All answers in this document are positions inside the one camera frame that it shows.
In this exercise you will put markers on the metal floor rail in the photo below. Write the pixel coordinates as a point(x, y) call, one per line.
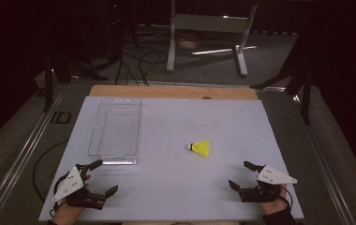
point(326, 175)
point(23, 156)

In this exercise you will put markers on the yellow shuttlecock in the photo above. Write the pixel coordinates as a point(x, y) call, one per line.
point(201, 148)

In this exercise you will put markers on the person's right hand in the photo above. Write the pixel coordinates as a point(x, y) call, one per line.
point(276, 206)

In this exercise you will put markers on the wooden table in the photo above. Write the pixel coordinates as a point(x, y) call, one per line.
point(166, 92)

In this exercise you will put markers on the black stand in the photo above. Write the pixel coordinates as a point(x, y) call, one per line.
point(305, 93)
point(49, 84)

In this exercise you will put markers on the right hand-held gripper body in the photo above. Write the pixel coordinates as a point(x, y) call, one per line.
point(273, 177)

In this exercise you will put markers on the white metal stand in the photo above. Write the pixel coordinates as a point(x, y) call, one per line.
point(207, 23)

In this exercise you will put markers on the white table board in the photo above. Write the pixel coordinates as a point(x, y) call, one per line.
point(179, 187)

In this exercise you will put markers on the clear plastic container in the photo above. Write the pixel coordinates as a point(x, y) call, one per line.
point(116, 131)

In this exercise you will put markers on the person's left hand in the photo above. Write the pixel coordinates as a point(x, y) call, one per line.
point(67, 213)

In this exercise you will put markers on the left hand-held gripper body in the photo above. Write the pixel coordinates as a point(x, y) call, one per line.
point(73, 184)

